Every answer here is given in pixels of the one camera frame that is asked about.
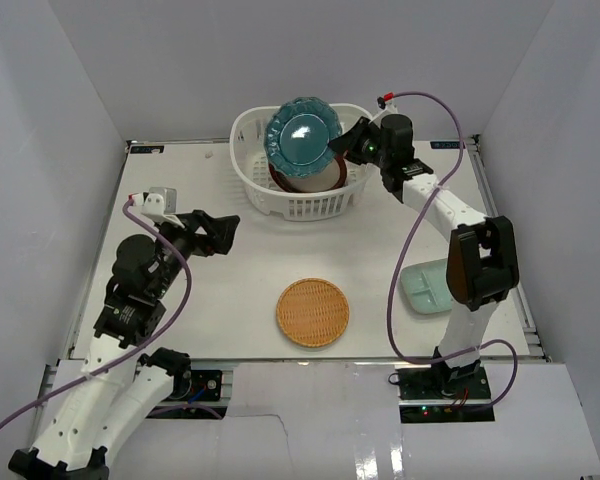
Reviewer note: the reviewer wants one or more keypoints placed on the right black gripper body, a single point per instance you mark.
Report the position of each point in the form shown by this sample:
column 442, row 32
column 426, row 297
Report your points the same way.
column 372, row 154

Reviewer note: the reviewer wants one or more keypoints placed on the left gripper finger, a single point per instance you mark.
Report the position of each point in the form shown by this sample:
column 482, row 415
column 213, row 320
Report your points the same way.
column 217, row 230
column 212, row 245

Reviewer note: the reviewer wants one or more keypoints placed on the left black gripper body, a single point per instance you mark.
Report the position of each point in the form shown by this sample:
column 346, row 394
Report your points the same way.
column 198, row 232

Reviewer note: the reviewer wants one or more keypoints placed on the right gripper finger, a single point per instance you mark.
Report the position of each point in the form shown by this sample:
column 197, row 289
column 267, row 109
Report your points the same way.
column 350, row 153
column 358, row 133

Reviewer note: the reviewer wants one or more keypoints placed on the brown rimmed beige round plate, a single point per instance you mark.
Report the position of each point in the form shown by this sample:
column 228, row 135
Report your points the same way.
column 334, row 176

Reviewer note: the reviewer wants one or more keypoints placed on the teal scalloped round plate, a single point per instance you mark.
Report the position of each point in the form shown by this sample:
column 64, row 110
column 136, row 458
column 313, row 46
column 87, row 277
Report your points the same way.
column 297, row 137

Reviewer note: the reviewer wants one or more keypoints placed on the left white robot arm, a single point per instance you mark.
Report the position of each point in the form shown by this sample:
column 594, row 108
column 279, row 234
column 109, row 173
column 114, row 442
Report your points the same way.
column 119, row 384

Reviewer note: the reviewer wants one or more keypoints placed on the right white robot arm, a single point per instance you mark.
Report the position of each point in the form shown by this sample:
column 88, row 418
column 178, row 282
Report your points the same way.
column 482, row 265

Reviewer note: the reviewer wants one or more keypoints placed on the right blue table label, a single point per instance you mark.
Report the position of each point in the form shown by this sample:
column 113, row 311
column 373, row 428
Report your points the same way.
column 446, row 145

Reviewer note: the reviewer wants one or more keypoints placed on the blue table label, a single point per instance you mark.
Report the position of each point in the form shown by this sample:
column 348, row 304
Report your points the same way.
column 146, row 149
column 446, row 145

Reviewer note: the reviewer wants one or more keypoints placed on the left blue table label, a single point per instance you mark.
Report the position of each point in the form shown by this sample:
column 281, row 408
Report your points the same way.
column 146, row 149

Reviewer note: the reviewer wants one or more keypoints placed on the white plastic dish basket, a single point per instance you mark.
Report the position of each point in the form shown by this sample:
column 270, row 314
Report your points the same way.
column 247, row 153

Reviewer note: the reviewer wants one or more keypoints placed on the woven bamboo round tray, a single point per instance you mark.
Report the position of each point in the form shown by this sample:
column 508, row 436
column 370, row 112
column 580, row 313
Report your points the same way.
column 312, row 313

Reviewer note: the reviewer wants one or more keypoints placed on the light green divided square plate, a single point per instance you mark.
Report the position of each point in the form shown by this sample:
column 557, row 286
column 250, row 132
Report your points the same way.
column 425, row 287

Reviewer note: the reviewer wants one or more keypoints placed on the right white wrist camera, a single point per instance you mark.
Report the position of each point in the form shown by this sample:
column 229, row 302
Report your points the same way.
column 386, row 104

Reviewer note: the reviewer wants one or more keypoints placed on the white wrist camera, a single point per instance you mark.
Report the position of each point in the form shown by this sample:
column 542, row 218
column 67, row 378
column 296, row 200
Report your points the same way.
column 158, row 204
column 386, row 104

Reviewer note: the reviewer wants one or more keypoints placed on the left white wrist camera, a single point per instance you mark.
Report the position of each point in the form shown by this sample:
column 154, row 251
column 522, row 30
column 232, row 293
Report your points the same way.
column 158, row 204

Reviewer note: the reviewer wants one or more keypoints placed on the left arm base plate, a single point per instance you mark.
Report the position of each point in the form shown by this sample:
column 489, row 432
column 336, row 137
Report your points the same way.
column 197, row 386

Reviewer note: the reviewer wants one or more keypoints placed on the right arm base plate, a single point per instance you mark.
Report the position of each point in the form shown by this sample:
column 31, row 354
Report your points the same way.
column 420, row 384

